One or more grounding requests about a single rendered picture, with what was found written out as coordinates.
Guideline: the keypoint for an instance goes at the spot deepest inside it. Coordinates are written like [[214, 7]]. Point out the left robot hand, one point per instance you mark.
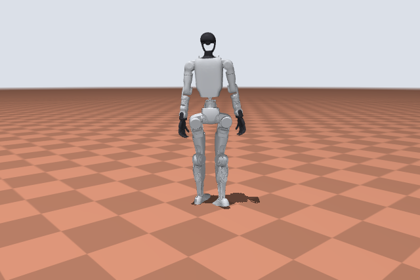
[[182, 126]]

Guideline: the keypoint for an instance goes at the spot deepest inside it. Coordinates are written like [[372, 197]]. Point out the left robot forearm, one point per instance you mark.
[[184, 104]]

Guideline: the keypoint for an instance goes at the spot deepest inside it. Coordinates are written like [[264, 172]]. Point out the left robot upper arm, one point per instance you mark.
[[188, 68]]

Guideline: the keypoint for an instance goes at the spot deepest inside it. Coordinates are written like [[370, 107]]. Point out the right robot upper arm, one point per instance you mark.
[[230, 75]]

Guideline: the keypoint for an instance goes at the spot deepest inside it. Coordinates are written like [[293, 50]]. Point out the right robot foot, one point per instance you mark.
[[224, 202]]

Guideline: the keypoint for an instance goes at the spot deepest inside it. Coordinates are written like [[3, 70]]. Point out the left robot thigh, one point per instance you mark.
[[198, 137]]

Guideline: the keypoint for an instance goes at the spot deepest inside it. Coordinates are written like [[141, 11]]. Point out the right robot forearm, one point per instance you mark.
[[236, 102]]

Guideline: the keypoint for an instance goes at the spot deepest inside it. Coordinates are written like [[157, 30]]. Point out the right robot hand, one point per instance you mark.
[[241, 123]]

